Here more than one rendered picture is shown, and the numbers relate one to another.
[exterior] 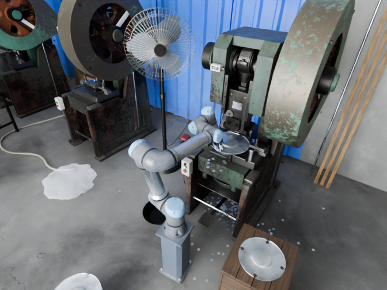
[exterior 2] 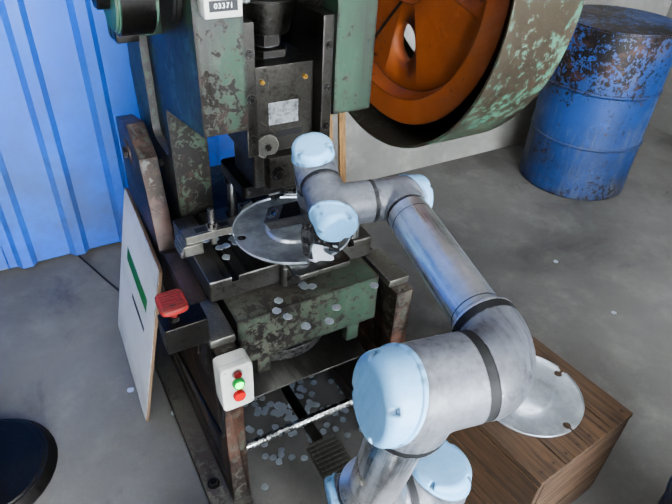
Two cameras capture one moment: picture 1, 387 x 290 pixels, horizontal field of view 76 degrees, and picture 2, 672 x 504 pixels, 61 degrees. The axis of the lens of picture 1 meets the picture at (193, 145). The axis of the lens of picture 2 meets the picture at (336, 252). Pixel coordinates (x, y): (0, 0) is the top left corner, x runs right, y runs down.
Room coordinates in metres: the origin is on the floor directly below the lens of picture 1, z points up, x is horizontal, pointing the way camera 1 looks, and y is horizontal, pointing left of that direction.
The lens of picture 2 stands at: (0.95, 0.72, 1.57)
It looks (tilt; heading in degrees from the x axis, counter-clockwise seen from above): 37 degrees down; 295
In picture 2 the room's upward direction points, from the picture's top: 3 degrees clockwise
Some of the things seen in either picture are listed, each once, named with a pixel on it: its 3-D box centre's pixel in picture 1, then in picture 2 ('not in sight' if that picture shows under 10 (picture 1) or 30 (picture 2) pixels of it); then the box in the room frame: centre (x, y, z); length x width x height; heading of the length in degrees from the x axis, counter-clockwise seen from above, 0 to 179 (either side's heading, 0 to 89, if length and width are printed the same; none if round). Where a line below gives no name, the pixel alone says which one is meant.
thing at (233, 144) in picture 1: (229, 142); (292, 227); (1.54, -0.27, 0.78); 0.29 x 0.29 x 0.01
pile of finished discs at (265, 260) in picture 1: (261, 257); (528, 392); (0.90, -0.45, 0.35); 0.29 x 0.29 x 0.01
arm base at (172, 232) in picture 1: (175, 223); not in sight; (1.01, 0.10, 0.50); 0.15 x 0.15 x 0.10
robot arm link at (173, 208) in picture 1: (174, 210); (433, 481); (1.02, 0.10, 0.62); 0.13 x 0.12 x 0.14; 45
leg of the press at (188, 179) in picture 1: (213, 149); (169, 298); (1.91, -0.19, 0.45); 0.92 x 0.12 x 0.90; 146
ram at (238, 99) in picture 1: (239, 107); (275, 116); (1.61, -0.31, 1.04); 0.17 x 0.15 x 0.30; 146
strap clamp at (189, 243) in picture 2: not in sight; (208, 227); (1.74, -0.20, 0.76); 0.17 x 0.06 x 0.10; 56
